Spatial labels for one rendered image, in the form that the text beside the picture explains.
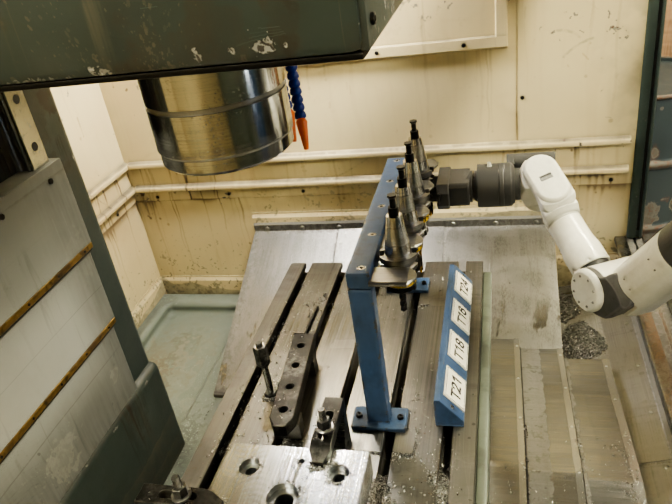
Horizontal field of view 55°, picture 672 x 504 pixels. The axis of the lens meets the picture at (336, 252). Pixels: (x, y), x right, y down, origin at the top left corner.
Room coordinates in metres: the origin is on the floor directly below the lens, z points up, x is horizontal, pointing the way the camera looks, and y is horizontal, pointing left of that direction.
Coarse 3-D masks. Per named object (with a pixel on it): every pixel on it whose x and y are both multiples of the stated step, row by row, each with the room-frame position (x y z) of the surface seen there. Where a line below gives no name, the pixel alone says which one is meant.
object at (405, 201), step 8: (408, 184) 1.01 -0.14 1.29; (400, 192) 1.00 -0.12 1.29; (408, 192) 1.00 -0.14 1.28; (400, 200) 1.00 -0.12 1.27; (408, 200) 1.00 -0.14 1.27; (400, 208) 1.00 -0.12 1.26; (408, 208) 0.99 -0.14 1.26; (408, 216) 0.99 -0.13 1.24; (416, 216) 1.00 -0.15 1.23; (408, 224) 0.99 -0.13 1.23
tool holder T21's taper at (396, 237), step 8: (400, 216) 0.90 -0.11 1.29; (392, 224) 0.89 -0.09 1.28; (400, 224) 0.89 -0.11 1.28; (392, 232) 0.89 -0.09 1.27; (400, 232) 0.89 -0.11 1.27; (392, 240) 0.89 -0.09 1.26; (400, 240) 0.89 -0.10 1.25; (408, 240) 0.90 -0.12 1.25; (384, 248) 0.91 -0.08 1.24; (392, 248) 0.89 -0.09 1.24; (400, 248) 0.89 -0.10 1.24; (408, 248) 0.89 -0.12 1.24; (392, 256) 0.89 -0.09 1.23; (400, 256) 0.88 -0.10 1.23
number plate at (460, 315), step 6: (456, 300) 1.13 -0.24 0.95; (456, 306) 1.11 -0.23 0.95; (462, 306) 1.13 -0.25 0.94; (456, 312) 1.09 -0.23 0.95; (462, 312) 1.11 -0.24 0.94; (468, 312) 1.12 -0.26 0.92; (456, 318) 1.07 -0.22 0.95; (462, 318) 1.09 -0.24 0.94; (468, 318) 1.10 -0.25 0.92; (456, 324) 1.06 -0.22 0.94; (462, 324) 1.07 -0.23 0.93; (468, 324) 1.08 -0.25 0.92; (468, 330) 1.06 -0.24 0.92
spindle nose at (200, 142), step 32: (160, 96) 0.67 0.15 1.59; (192, 96) 0.65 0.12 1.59; (224, 96) 0.66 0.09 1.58; (256, 96) 0.67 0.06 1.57; (160, 128) 0.68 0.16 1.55; (192, 128) 0.66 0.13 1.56; (224, 128) 0.65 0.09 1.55; (256, 128) 0.67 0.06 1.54; (288, 128) 0.71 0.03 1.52; (192, 160) 0.66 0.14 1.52; (224, 160) 0.66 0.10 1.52; (256, 160) 0.66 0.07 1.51
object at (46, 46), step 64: (0, 0) 0.65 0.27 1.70; (64, 0) 0.63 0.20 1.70; (128, 0) 0.62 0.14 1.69; (192, 0) 0.60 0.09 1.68; (256, 0) 0.58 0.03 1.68; (320, 0) 0.57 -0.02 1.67; (384, 0) 0.65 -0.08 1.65; (0, 64) 0.66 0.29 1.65; (64, 64) 0.64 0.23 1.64; (128, 64) 0.62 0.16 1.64; (192, 64) 0.60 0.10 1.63; (256, 64) 0.59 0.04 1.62
